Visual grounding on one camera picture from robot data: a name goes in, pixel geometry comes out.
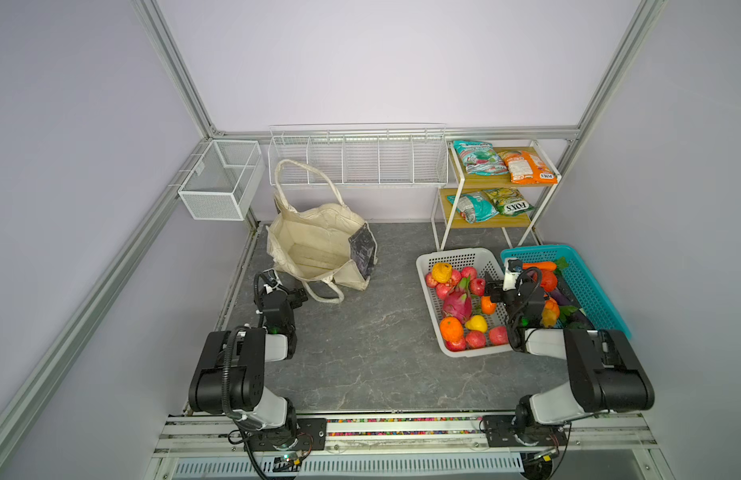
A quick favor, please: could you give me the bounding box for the teal snack bag top shelf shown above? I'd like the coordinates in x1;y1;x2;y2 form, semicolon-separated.
453;140;508;176

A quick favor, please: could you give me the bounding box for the teal snack bag lower shelf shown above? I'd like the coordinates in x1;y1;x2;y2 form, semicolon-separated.
446;191;499;224

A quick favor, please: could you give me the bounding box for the red apple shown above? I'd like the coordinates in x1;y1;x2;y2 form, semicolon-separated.
460;266;477;280
488;326;509;346
424;273;438;288
445;337;467;352
465;331;487;349
469;278;486;297

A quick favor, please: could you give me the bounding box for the red apple back right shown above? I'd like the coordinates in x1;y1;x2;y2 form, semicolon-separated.
460;266;477;280

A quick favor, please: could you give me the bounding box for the small orange tangerine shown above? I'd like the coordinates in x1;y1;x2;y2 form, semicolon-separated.
480;296;497;316

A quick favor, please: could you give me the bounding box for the red apple front middle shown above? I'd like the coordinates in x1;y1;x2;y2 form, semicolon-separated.
465;331;487;349

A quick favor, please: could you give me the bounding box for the pink dragon fruit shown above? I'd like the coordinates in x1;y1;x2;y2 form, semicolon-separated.
442;278;472;324

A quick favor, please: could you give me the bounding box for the yellow lemon fruit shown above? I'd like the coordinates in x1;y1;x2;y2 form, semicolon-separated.
464;315;488;333

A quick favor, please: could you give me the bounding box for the orange carrot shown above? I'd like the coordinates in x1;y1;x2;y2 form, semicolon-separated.
522;257;568;271

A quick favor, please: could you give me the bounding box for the red apple front right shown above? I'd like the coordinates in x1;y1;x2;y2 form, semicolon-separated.
488;326;509;346

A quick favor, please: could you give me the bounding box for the orange snack bag top shelf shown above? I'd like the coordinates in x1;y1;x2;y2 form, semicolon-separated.
497;150;557;185

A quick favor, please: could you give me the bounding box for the teal plastic vegetable basket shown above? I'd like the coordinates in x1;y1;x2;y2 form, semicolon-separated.
500;244;631;339

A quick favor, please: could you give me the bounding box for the cream canvas tote bag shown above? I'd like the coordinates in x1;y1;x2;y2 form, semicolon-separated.
266;159;378;304

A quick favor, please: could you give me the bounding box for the red tomato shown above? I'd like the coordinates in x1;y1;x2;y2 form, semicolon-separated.
540;270;558;293

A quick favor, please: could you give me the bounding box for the purple eggplant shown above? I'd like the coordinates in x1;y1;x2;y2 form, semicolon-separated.
549;289;593;330

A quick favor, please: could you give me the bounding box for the white mesh box basket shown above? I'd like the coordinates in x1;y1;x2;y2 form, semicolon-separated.
178;140;264;221

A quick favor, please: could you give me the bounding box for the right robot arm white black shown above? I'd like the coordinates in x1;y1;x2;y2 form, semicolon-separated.
483;257;655;446

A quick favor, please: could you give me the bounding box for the red apple front left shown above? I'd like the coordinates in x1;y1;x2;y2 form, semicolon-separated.
445;337;467;352

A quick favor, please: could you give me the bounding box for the white wire wall basket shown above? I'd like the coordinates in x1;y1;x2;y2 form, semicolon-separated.
268;123;448;186

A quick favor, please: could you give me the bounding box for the red apple back left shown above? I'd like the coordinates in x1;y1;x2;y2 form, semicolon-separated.
424;273;438;288

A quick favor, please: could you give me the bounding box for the yellow orange mango fruit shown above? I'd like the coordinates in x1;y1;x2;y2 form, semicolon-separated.
430;262;452;284

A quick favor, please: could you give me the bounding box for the green snack bag lower shelf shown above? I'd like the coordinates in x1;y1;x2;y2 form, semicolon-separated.
482;188;534;217

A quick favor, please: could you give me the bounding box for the red apple centre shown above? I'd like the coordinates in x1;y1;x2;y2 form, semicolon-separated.
469;278;486;297

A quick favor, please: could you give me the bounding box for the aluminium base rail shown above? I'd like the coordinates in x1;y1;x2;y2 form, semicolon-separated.
146;411;674;479

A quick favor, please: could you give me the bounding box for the white plastic fruit basket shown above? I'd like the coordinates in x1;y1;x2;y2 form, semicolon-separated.
415;248;511;358

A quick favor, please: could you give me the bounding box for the teal snack bag shelf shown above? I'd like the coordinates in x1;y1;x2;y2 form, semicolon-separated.
453;140;508;176
446;191;499;224

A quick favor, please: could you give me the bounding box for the white two-tier wooden shelf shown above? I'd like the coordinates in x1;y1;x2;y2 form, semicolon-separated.
430;140;562;251

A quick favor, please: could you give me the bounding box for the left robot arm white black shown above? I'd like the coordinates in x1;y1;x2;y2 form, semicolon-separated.
188;269;326;452

